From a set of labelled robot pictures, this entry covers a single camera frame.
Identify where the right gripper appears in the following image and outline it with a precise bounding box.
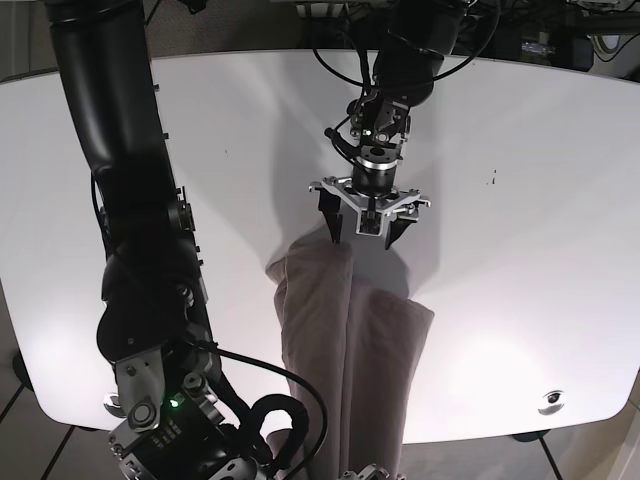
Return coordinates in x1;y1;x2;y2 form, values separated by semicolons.
107;399;391;480

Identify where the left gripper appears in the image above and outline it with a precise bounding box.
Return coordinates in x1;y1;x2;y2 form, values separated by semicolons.
309;147;431;249

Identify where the mauve brown T-shirt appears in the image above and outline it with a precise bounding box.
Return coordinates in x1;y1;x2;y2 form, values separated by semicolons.
266;226;434;479

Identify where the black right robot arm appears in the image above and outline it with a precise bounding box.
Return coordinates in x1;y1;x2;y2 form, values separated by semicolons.
45;1;318;479

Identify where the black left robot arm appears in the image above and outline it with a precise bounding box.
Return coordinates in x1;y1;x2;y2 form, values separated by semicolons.
309;1;468;246

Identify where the left chrome table grommet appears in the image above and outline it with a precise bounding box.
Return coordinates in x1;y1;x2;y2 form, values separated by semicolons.
103;392;126;418

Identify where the chrome table grommet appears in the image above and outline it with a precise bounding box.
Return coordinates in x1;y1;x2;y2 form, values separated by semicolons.
537;390;566;416
103;392;126;418

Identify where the power strip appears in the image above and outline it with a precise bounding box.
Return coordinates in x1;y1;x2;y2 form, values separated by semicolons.
408;12;474;29

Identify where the right chrome table grommet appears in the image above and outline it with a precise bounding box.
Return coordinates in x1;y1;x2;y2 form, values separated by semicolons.
537;390;566;416

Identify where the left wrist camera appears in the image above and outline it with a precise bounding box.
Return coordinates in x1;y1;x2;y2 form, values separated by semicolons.
356;210;386;237

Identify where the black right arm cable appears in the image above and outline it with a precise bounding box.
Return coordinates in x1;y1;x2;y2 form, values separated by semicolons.
89;169;331;474

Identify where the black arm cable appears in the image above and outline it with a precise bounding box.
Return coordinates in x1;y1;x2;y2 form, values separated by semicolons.
312;0;501;166
89;169;331;474

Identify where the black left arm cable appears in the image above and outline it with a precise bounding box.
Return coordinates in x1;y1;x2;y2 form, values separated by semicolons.
312;0;501;166

